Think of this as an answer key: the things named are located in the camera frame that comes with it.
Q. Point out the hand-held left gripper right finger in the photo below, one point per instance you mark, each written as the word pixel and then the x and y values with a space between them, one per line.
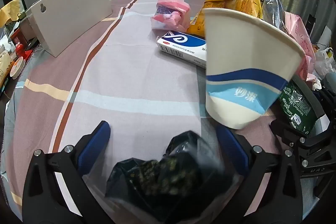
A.
pixel 232 150

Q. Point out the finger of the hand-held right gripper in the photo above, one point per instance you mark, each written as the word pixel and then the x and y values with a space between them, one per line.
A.
pixel 312 94
pixel 302 146

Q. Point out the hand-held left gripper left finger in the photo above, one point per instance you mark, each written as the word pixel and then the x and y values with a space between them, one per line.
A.
pixel 94 148

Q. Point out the green snack bag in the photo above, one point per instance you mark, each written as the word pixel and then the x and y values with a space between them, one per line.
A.
pixel 296 106

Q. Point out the black tea leaf bag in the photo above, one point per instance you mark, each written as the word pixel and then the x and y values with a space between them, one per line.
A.
pixel 168 174

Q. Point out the white blue paper cup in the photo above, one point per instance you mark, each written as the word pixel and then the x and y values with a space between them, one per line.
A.
pixel 244 43

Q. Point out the blue white medicine box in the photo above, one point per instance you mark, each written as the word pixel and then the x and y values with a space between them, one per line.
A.
pixel 181 47

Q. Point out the pink packet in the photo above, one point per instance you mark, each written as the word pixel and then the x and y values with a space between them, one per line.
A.
pixel 170 12

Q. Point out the white plastic bag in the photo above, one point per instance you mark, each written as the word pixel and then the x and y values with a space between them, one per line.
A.
pixel 325 58

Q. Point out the pink plastic bag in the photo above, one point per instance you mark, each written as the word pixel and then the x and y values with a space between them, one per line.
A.
pixel 299 29

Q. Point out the striped tablecloth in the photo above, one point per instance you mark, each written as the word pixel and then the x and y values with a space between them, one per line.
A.
pixel 131 77

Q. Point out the upright vacuum cleaner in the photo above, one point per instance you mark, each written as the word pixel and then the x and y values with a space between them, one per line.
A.
pixel 313 14

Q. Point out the clear plastic bag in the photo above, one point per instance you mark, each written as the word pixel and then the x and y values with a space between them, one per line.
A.
pixel 273 1

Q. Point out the clear thread spool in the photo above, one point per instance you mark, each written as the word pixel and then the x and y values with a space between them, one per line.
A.
pixel 17 67

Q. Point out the red toy figure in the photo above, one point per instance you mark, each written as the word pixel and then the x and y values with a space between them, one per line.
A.
pixel 22 49

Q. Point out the white storage box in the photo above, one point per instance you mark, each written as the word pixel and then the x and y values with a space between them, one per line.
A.
pixel 73 11

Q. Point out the yellow cloth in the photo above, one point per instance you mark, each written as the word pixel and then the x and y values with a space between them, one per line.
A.
pixel 10 10

